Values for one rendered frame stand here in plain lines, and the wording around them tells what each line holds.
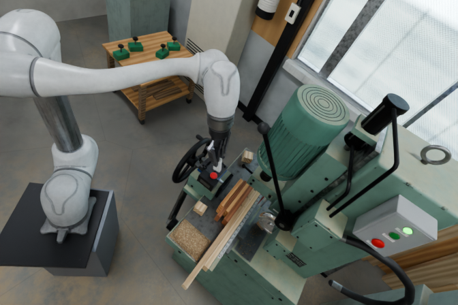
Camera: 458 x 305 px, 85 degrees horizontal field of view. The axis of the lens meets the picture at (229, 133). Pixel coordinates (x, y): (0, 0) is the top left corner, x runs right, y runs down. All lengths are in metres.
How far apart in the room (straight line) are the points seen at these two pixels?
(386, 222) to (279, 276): 0.63
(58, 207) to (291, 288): 0.99
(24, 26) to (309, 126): 0.80
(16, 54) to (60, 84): 0.12
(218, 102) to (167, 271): 1.43
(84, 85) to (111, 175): 1.50
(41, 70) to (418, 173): 0.94
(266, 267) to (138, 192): 1.23
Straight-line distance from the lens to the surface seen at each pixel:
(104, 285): 1.93
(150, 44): 2.51
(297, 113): 0.71
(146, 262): 1.94
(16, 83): 0.77
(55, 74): 0.75
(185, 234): 1.02
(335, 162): 0.78
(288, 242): 0.98
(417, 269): 2.47
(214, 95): 0.71
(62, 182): 1.18
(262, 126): 0.69
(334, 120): 0.73
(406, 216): 0.72
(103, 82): 0.74
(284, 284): 1.25
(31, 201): 1.48
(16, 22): 0.90
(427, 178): 0.79
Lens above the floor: 1.90
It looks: 48 degrees down
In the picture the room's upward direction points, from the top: 24 degrees clockwise
